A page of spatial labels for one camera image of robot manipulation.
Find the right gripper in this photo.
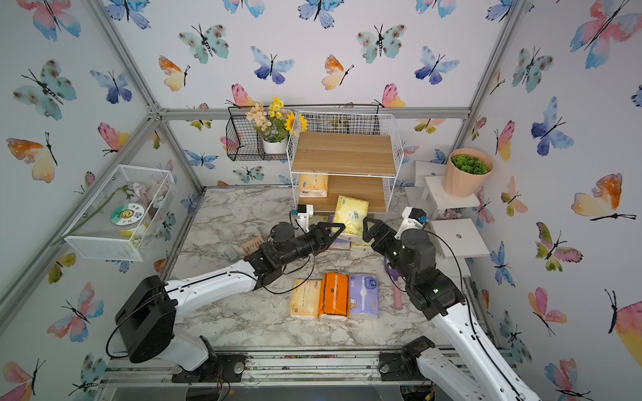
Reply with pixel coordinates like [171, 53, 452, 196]
[366, 216, 419, 292]

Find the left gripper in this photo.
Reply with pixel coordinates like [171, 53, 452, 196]
[275, 223, 342, 270]

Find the yellow green tissue pack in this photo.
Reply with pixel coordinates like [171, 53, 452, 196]
[333, 195, 369, 242]

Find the purple tissue pack shelf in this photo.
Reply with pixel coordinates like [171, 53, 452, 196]
[349, 274, 380, 320]

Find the orange tissue pack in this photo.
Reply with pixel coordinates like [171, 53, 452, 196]
[319, 272, 349, 322]

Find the beige tissue pack top shelf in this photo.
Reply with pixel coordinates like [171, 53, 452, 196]
[289, 279, 322, 321]

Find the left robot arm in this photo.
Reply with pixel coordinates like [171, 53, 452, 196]
[115, 222, 345, 372]

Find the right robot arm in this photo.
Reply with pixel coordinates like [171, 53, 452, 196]
[363, 208, 539, 400]

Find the purple tissue pack bottom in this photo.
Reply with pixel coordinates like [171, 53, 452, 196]
[329, 235, 352, 251]

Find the white upper step shelf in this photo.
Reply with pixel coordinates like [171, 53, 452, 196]
[405, 160, 479, 220]

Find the white step shelf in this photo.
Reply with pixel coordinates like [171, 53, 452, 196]
[428, 219, 490, 258]
[405, 160, 479, 220]

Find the white lower step shelf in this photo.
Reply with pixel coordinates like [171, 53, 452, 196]
[428, 219, 490, 258]

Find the purple pink garden fork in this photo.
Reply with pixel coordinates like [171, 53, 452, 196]
[384, 259, 403, 311]

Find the pink pot green plant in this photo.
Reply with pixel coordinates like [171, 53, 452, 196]
[442, 149, 494, 197]

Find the white pot with flowers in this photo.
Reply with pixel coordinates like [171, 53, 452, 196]
[246, 97, 308, 155]

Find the artificial pink rose stem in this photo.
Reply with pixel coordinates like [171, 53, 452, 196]
[63, 165, 176, 242]

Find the round green lidded jar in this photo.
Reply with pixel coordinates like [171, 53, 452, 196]
[110, 203, 145, 240]

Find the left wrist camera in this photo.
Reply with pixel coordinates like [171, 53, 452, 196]
[293, 204, 314, 233]

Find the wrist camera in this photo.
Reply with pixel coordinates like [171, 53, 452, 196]
[395, 207, 428, 240]
[293, 204, 314, 233]

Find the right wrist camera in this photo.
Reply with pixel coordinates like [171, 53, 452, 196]
[395, 207, 428, 240]

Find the white wire wooden shelf rack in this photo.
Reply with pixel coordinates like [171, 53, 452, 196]
[286, 110, 404, 215]

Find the black wire wall basket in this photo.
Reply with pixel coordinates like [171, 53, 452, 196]
[224, 105, 287, 162]

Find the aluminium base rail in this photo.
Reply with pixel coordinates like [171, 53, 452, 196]
[94, 348, 518, 401]

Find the white wire wall basket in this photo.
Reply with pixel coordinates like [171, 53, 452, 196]
[61, 165, 177, 262]

